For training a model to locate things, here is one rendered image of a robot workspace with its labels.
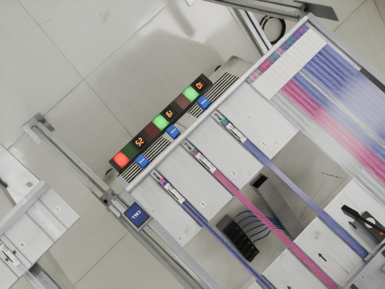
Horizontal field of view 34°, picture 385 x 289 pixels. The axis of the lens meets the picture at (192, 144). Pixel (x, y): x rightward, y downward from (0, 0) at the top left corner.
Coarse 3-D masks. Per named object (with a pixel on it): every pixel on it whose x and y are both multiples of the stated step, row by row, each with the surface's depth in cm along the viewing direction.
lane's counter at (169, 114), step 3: (168, 108) 164; (171, 108) 164; (165, 111) 164; (168, 111) 164; (171, 111) 164; (174, 111) 164; (165, 114) 164; (168, 114) 164; (171, 114) 164; (174, 114) 164; (177, 114) 164; (168, 117) 164; (171, 117) 164; (174, 117) 164
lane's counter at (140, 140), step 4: (136, 136) 162; (140, 136) 162; (132, 140) 162; (136, 140) 162; (140, 140) 162; (144, 140) 162; (136, 144) 162; (140, 144) 162; (144, 144) 162; (140, 148) 162
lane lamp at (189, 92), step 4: (188, 88) 165; (192, 88) 165; (184, 92) 165; (188, 92) 165; (192, 92) 165; (196, 92) 165; (188, 96) 165; (192, 96) 165; (196, 96) 165; (192, 100) 165
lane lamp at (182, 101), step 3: (180, 96) 165; (183, 96) 165; (177, 99) 165; (180, 99) 165; (183, 99) 165; (186, 99) 165; (177, 102) 165; (180, 102) 165; (183, 102) 165; (186, 102) 164; (189, 102) 164; (180, 105) 164; (183, 105) 164; (186, 105) 164; (183, 108) 164
